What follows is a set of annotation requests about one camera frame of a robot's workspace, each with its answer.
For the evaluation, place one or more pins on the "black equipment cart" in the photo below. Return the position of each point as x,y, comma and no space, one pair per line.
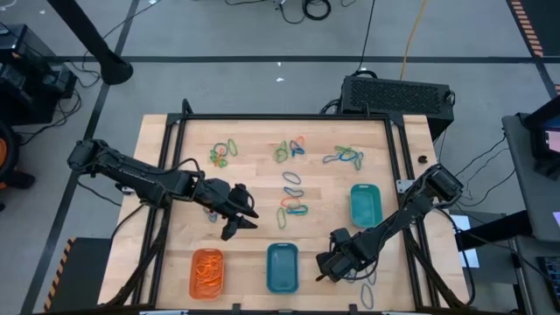
26,92

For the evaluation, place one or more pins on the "green plastic basket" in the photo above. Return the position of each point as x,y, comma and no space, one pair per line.
366,205

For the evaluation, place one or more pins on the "black orange wheeled machine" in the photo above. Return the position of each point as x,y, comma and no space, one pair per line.
17,179

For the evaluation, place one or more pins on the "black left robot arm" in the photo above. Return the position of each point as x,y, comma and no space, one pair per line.
131,170

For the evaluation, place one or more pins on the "black mat yellow striped edge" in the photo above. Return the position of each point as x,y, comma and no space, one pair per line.
87,275

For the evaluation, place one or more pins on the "black perforated computer case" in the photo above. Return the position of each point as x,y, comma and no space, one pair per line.
394,94

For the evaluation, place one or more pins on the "small black knob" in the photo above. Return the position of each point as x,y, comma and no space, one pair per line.
422,159

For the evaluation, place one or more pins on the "black mat orange striped edge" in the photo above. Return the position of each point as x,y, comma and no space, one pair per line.
547,22

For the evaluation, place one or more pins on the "orange plastic basket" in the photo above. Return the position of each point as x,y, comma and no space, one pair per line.
206,296

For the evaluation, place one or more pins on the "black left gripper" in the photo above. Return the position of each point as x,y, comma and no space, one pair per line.
223,197

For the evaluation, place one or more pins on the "grey-blue rubber band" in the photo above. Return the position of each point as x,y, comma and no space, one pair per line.
367,307

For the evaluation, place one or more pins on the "black desk beam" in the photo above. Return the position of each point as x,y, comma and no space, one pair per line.
494,229

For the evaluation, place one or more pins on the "grey desk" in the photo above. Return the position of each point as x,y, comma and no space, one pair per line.
529,284
522,184

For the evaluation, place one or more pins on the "black keyboard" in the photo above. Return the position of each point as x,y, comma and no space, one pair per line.
552,275

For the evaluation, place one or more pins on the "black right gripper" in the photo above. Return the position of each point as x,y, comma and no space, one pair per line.
341,260

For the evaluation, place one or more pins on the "black pole stand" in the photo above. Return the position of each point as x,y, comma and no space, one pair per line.
114,69

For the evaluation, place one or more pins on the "blue plastic basket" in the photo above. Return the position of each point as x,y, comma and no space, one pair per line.
282,271

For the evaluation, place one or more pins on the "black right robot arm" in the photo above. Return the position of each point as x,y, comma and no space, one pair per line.
402,219

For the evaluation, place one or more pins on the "black monitor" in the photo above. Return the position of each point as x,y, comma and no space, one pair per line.
539,131

